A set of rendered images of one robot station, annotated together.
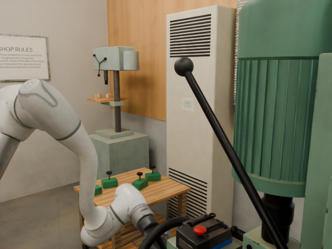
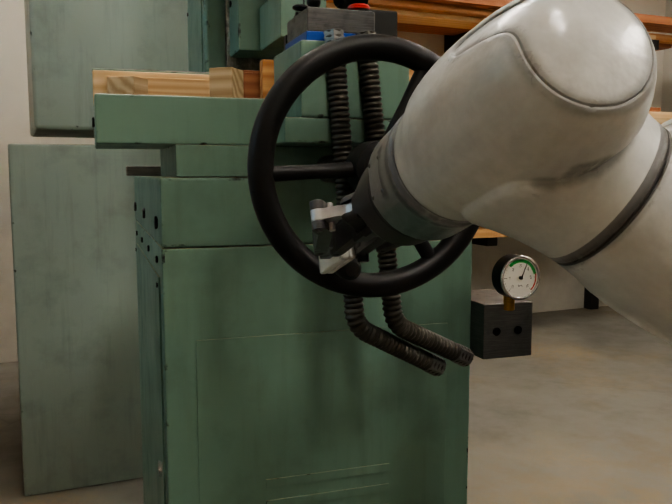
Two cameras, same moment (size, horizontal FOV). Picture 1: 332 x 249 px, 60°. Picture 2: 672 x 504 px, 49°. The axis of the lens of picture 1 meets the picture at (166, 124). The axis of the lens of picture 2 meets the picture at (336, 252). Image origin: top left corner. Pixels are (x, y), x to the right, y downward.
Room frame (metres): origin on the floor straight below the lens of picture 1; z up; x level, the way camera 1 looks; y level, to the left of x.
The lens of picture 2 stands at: (1.58, 0.18, 0.81)
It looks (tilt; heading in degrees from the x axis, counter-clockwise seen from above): 6 degrees down; 197
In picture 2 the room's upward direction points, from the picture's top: straight up
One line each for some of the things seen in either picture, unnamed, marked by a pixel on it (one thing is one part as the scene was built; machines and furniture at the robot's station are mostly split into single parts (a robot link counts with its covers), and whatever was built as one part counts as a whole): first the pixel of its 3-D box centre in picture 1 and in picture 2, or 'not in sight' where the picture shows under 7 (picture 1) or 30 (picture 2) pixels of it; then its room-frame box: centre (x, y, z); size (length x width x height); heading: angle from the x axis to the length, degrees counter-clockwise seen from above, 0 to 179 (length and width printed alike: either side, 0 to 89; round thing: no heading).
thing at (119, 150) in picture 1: (118, 127); not in sight; (2.85, 0.48, 0.79); 0.62 x 0.48 x 1.58; 43
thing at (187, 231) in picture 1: (201, 233); (343, 28); (0.66, -0.09, 0.99); 0.13 x 0.11 x 0.06; 125
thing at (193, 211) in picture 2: not in sight; (276, 201); (0.41, -0.28, 0.76); 0.57 x 0.45 x 0.09; 35
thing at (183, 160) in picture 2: not in sight; (306, 162); (0.56, -0.18, 0.82); 0.40 x 0.21 x 0.04; 125
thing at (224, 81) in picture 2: not in sight; (226, 84); (0.69, -0.24, 0.92); 0.04 x 0.03 x 0.04; 0
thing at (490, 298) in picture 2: not in sight; (488, 322); (0.47, 0.08, 0.58); 0.12 x 0.08 x 0.08; 35
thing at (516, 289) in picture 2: not in sight; (513, 282); (0.53, 0.12, 0.65); 0.06 x 0.04 x 0.08; 125
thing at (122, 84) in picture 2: not in sight; (128, 90); (0.69, -0.39, 0.92); 0.04 x 0.04 x 0.03; 1
